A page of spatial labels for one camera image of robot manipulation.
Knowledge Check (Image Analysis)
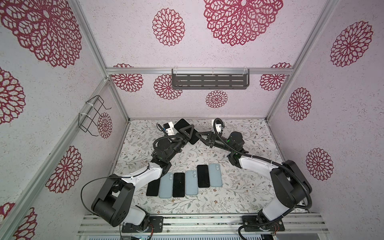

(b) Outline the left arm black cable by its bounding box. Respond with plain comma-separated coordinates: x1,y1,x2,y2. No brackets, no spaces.
80,134,184,217

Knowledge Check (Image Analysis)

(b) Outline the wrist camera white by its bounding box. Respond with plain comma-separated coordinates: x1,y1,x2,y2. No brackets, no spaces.
163,122,175,136
212,120,225,135

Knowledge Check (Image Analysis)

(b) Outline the light blue phone case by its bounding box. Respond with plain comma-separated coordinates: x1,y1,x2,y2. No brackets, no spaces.
208,164,223,188
159,173,174,199
186,170,199,196

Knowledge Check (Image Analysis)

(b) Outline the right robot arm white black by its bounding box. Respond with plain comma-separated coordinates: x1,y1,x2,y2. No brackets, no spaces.
196,132,312,226

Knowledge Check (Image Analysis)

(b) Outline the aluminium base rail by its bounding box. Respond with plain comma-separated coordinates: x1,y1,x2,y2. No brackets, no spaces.
77,212,329,238

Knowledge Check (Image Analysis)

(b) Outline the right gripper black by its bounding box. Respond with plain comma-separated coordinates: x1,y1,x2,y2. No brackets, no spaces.
197,133,235,156

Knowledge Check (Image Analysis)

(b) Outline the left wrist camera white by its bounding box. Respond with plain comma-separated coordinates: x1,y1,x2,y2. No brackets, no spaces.
163,122,175,136

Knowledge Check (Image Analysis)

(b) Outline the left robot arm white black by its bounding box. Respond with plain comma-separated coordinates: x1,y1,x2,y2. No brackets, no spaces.
90,125,195,232

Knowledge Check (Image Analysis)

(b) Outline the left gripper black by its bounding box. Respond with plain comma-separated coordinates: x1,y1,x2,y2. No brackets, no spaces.
167,124,194,162

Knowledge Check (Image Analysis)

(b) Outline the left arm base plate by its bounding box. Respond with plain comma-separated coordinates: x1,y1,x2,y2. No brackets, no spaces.
122,216,164,234

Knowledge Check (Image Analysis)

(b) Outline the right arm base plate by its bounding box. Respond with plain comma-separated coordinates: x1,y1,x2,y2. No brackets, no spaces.
242,215,286,232

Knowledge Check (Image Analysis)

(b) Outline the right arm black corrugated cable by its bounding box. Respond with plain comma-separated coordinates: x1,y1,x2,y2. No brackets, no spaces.
212,118,313,240

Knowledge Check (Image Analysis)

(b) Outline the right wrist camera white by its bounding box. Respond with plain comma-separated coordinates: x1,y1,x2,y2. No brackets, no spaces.
212,120,225,135

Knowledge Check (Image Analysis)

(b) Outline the dark metal wall shelf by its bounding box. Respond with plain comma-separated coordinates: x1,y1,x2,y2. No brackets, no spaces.
171,69,250,90

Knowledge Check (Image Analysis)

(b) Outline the black wire wall basket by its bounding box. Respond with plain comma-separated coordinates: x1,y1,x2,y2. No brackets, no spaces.
78,95,113,139

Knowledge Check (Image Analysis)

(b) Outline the black phone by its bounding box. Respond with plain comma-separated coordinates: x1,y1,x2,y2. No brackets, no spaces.
146,179,161,197
172,173,186,198
197,165,210,188
175,119,200,145

